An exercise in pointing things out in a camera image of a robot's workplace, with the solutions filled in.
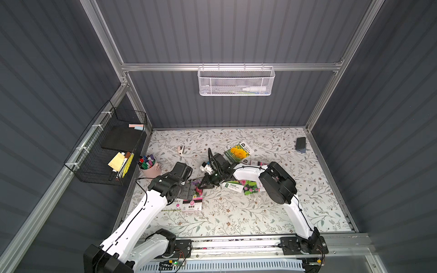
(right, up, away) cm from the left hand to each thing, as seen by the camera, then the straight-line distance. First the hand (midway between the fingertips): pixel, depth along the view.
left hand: (181, 191), depth 77 cm
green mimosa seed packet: (+35, -2, +14) cm, 38 cm away
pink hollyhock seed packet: (+35, +11, +25) cm, 44 cm away
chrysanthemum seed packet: (+6, -8, +7) cm, 12 cm away
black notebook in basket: (-28, +25, +1) cm, 37 cm away
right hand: (+6, -3, +10) cm, 12 cm away
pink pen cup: (-20, +10, +12) cm, 25 cm away
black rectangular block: (+70, +21, +31) cm, 79 cm away
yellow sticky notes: (-23, +14, -10) cm, 29 cm away
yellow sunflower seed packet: (+30, +16, +31) cm, 46 cm away
